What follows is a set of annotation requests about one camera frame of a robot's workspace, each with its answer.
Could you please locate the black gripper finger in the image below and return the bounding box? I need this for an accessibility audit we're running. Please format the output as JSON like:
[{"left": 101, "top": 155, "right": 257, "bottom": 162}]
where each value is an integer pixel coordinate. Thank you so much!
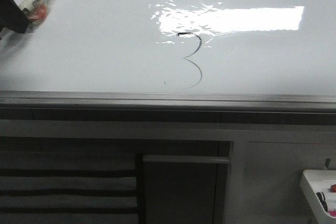
[{"left": 1, "top": 0, "right": 29, "bottom": 34}]

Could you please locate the red clear-wrapped marker attachment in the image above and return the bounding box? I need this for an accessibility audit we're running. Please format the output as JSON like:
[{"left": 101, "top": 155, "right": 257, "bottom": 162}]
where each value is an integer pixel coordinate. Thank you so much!
[{"left": 28, "top": 0, "right": 53, "bottom": 28}]

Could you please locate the white plastic marker tray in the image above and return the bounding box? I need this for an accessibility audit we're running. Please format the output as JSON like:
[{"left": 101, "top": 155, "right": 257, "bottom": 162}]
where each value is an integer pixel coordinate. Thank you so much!
[{"left": 300, "top": 169, "right": 335, "bottom": 223}]

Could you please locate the black-capped marker in tray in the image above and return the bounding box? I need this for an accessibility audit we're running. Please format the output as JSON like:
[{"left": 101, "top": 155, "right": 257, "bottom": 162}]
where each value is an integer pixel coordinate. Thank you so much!
[{"left": 316, "top": 192, "right": 328, "bottom": 212}]

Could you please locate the red-capped marker in tray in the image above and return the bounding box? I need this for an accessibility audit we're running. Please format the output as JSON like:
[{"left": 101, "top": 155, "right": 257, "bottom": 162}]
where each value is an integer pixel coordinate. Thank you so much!
[{"left": 330, "top": 184, "right": 336, "bottom": 193}]

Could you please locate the pink marker in tray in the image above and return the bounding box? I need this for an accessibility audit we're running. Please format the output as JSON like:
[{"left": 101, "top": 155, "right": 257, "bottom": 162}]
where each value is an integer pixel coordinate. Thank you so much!
[{"left": 328, "top": 210, "right": 336, "bottom": 217}]

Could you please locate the white whiteboard with aluminium frame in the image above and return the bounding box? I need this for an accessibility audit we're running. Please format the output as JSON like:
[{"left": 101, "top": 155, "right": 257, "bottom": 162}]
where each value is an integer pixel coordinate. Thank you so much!
[{"left": 1, "top": 0, "right": 335, "bottom": 113}]

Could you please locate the grey metal table frame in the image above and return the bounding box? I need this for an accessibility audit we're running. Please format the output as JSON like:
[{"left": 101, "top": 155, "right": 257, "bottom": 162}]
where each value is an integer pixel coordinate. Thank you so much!
[{"left": 1, "top": 120, "right": 335, "bottom": 223}]

